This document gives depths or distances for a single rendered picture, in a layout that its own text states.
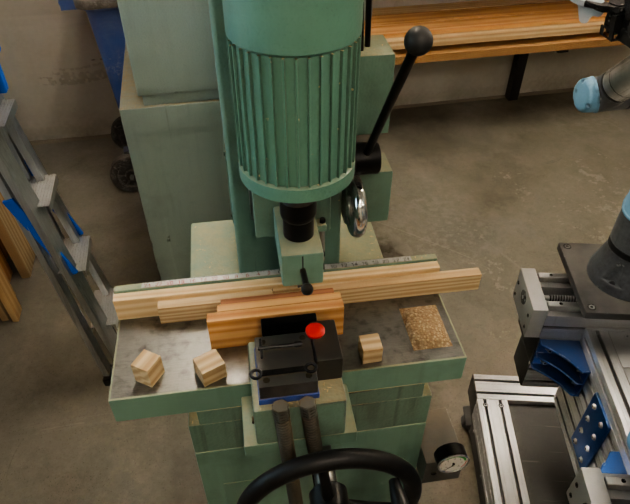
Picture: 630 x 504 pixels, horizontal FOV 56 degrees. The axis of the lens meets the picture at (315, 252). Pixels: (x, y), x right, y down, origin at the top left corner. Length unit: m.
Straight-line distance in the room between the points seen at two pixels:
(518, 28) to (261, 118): 2.58
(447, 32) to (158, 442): 2.25
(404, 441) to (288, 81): 0.76
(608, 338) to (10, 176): 1.46
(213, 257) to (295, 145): 0.63
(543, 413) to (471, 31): 1.94
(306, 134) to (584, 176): 2.66
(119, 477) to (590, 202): 2.39
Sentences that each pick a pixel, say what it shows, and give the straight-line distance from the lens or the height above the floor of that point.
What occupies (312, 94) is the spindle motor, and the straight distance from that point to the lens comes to 0.76.
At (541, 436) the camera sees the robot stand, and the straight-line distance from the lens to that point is 1.86.
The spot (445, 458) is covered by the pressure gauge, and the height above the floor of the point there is 0.68.
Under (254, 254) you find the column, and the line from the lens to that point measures 1.25.
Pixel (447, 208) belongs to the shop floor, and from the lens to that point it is 2.89.
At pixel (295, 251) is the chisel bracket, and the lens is 0.96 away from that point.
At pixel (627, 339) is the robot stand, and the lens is 1.44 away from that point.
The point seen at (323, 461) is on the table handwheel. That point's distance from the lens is 0.85.
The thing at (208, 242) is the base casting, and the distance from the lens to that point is 1.41.
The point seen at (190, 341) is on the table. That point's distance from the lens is 1.07.
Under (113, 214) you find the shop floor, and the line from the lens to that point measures 2.94.
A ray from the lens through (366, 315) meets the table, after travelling 1.09.
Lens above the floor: 1.70
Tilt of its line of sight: 41 degrees down
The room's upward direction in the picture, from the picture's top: straight up
